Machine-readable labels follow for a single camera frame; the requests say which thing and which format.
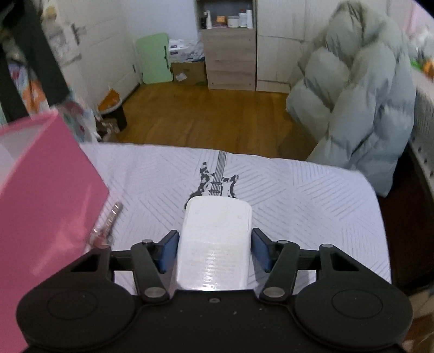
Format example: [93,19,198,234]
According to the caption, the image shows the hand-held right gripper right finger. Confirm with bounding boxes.
[251,228,362,301]

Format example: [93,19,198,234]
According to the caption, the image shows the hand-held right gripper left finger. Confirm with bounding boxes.
[69,230,180,304]

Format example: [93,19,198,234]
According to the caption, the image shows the white rounded plastic case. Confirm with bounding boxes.
[174,196,253,292]

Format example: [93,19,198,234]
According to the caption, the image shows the pink cardboard box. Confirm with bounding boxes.
[0,110,111,353]

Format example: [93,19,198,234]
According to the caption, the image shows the white striped printed mat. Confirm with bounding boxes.
[79,143,393,293]

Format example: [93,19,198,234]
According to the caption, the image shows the pink lip gloss tube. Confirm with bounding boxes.
[90,201,123,247]

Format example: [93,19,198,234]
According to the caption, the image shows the black trash bin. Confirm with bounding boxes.
[98,88,128,134]

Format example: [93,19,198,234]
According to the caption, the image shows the floral quilt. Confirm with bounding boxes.
[7,61,103,144]

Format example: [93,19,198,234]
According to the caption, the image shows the brown cardboard box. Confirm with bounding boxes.
[170,60,208,86]

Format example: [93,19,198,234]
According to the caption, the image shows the grey puffer jacket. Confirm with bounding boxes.
[286,0,417,198]

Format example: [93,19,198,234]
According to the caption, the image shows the green folding table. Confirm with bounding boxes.
[136,33,174,85]

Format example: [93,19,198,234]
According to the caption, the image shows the wooden drawer cabinet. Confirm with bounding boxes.
[194,0,257,92]

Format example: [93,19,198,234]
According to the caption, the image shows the white plastic packages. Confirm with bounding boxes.
[167,38,205,64]

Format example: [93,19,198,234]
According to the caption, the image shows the light wooden wardrobe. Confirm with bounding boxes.
[256,0,340,93]

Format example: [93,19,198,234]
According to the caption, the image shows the white door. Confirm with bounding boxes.
[44,0,142,103]

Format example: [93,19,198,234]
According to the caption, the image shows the dark hanging garment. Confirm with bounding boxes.
[0,0,70,120]

